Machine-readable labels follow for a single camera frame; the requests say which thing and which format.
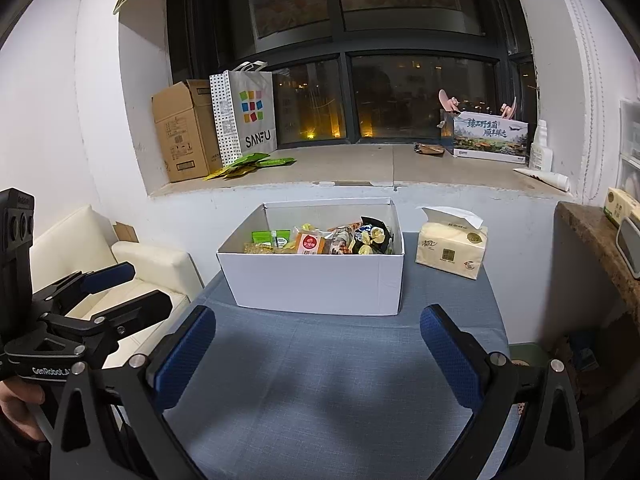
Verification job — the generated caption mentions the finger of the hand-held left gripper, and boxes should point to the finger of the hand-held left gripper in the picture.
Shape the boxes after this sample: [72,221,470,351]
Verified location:
[32,261,137,313]
[42,290,173,361]

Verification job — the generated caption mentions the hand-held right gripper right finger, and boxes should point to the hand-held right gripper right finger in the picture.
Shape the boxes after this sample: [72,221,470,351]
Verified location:
[420,304,586,480]

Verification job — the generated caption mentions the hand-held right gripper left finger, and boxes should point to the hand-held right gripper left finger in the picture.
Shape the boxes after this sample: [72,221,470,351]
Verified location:
[50,304,217,480]

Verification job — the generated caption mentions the pile of yellow candies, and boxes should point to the pile of yellow candies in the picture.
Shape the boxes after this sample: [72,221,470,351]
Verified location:
[357,227,388,253]

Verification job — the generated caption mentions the green white snack packet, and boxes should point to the green white snack packet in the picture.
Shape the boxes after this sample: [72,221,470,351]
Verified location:
[251,229,292,248]

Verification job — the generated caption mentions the white cardboard box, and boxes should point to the white cardboard box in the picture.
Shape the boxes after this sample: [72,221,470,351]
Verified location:
[216,197,405,317]

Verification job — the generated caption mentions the orange snack packet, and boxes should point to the orange snack packet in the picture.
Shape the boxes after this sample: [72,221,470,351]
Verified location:
[290,230,331,256]

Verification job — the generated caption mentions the person's left hand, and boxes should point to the person's left hand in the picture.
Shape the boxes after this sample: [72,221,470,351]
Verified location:
[0,380,46,423]

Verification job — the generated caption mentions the cream sofa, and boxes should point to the cream sofa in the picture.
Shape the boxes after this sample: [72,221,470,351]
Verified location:
[27,204,203,356]

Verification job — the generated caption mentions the small cardboard piece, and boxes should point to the small cardboard piece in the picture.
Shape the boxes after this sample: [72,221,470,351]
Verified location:
[112,221,140,245]

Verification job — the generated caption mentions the green stool woven top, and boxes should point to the green stool woven top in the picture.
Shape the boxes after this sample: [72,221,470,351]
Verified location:
[507,342,551,371]

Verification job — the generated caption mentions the beige tissue pack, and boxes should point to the beige tissue pack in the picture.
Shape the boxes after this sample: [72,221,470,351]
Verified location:
[415,206,489,281]

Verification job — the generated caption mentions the blue-grey tablecloth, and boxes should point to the blue-grey tablecloth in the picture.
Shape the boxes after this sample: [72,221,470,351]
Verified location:
[165,232,511,480]

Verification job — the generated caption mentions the brown cardboard box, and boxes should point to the brown cardboard box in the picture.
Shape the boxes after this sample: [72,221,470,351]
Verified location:
[151,79,223,183]

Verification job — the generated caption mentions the heap of flat green packets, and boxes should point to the heap of flat green packets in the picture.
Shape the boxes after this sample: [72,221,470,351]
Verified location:
[202,152,296,181]

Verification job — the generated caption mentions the brown marble side counter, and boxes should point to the brown marble side counter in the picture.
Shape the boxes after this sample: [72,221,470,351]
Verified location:
[554,201,640,331]

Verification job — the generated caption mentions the white tube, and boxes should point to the white tube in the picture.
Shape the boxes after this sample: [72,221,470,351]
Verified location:
[512,166,571,192]

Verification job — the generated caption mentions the white shopping bag coloured squares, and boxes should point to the white shopping bag coloured squares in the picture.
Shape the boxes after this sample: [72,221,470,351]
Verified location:
[209,61,278,167]

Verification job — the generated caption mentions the grey white device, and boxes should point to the grey white device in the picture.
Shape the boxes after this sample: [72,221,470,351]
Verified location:
[616,210,640,279]

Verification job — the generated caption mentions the printed tissue box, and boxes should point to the printed tissue box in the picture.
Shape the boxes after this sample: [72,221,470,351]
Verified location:
[440,112,531,165]

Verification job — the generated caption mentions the white plastic bottle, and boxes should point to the white plastic bottle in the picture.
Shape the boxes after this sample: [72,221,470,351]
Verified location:
[529,120,553,172]

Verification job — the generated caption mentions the white plastic drawer unit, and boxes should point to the white plastic drawer unit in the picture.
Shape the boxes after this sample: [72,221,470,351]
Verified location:
[617,99,640,196]

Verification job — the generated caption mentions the dark framed window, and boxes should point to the dark framed window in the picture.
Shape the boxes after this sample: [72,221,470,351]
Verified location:
[165,0,538,153]

